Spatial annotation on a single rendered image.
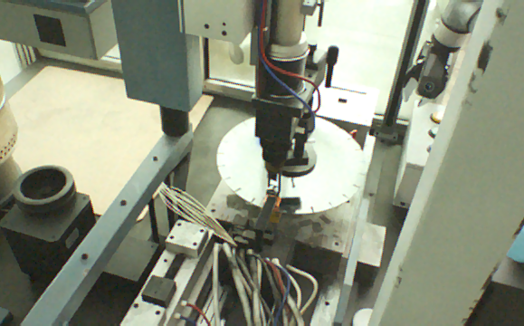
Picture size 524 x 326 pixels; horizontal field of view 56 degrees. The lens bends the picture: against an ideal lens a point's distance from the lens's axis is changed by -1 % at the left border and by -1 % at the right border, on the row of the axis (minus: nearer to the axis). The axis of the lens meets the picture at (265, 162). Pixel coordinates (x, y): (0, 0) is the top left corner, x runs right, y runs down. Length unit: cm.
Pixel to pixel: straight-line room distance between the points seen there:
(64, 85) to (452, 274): 159
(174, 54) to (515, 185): 58
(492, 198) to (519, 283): 108
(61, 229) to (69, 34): 37
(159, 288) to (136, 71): 40
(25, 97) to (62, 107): 14
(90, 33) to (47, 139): 71
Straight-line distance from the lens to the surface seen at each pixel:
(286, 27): 71
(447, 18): 115
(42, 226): 104
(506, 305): 136
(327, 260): 109
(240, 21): 65
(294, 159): 98
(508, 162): 20
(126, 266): 107
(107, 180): 135
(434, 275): 25
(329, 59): 84
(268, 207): 94
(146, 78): 77
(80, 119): 158
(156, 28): 72
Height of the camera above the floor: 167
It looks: 42 degrees down
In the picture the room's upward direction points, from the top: 4 degrees clockwise
